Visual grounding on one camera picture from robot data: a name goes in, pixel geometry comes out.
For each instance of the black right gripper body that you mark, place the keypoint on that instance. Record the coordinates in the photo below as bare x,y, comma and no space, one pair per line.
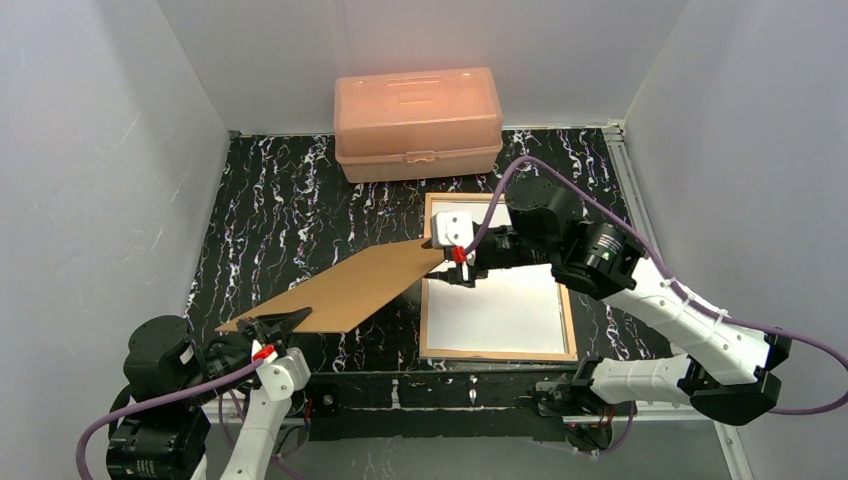
468,263

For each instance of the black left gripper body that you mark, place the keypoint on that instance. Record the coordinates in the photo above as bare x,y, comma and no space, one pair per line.
250,334

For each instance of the brown cardboard backing board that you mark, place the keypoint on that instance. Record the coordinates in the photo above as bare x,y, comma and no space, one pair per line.
345,295

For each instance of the printed photo with white border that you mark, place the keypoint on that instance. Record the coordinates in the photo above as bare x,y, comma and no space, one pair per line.
503,311

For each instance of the white wooden picture frame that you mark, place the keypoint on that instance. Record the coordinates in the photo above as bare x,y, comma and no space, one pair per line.
570,318

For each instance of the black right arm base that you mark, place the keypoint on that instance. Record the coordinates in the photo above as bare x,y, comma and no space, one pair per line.
572,396

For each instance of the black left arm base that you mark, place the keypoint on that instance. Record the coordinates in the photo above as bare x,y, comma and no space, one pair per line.
319,399

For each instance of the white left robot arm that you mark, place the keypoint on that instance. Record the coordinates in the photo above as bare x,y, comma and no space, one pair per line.
161,429

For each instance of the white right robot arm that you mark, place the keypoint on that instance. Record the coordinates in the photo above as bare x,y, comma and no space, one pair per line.
722,371

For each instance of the translucent orange plastic box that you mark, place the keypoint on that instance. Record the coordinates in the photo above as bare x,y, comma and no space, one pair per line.
418,125

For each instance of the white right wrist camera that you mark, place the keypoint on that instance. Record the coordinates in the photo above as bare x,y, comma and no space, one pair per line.
449,229

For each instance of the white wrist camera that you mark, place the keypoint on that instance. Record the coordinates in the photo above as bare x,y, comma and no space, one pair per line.
449,229
280,374

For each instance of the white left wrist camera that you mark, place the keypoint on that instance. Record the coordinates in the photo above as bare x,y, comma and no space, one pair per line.
280,374

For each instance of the aluminium right side rail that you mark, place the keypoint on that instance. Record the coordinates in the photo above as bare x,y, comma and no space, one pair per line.
614,138

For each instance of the aluminium rail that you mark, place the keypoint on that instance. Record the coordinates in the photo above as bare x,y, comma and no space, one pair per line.
446,392
614,138

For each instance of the aluminium front rail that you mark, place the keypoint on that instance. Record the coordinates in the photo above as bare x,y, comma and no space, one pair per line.
446,392

